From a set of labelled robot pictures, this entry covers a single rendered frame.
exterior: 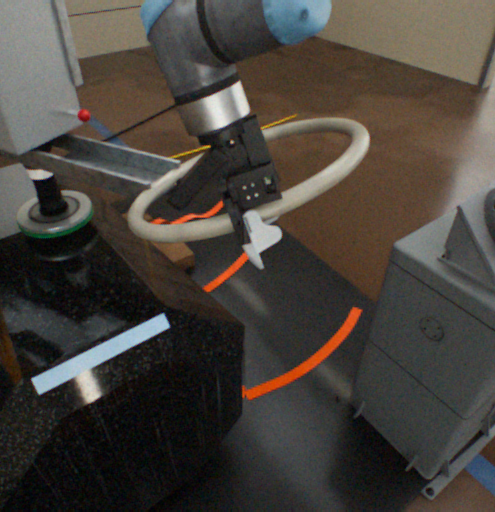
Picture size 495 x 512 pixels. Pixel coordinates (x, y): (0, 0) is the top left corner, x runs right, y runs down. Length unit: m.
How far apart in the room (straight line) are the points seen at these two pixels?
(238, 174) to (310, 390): 1.44
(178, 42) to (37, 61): 0.68
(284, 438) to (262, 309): 0.68
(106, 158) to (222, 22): 0.74
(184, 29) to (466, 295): 0.96
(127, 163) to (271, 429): 1.17
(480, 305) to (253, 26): 0.94
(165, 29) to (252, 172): 0.20
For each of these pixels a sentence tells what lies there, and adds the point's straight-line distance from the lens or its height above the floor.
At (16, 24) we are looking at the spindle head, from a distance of 1.16.
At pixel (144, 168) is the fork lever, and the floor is 1.11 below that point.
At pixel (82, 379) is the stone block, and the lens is 1.07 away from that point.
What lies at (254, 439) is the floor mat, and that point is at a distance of 1.81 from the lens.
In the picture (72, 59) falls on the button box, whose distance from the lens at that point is 1.24.
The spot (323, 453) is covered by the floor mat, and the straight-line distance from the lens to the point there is 1.80.
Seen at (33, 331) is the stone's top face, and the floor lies 0.85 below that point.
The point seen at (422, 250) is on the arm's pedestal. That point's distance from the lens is 1.32.
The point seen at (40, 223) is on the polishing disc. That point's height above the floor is 0.90.
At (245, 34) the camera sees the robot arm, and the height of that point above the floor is 1.51.
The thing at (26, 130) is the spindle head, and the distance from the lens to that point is 1.19.
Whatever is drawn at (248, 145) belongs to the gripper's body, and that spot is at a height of 1.37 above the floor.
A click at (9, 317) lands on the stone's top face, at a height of 0.85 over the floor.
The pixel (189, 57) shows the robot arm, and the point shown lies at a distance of 0.56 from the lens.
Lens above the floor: 1.63
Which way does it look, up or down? 40 degrees down
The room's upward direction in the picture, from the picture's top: straight up
